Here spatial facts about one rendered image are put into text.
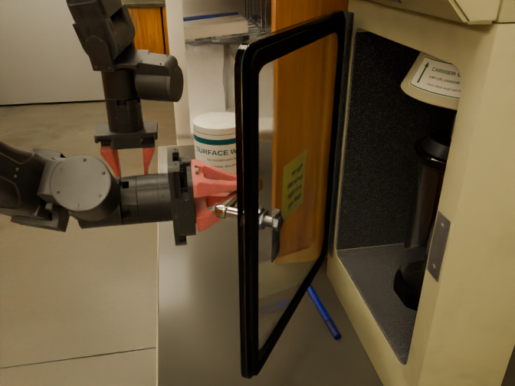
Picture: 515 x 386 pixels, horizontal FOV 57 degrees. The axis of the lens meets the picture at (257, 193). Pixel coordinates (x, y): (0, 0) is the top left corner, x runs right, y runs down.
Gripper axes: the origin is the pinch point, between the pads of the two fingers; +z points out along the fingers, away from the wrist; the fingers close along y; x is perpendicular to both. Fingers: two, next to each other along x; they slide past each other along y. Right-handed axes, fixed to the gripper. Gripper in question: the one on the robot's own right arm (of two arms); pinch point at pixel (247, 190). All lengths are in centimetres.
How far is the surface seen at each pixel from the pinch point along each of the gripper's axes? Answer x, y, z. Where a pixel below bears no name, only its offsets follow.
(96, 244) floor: 182, -119, -60
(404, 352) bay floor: -11.2, -18.6, 17.6
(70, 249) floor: 180, -119, -74
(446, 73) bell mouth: -5.9, 14.5, 20.0
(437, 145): -2.4, 5.0, 22.7
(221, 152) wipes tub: 55, -17, 1
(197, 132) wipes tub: 58, -13, -4
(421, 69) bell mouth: -2.6, 14.2, 19.0
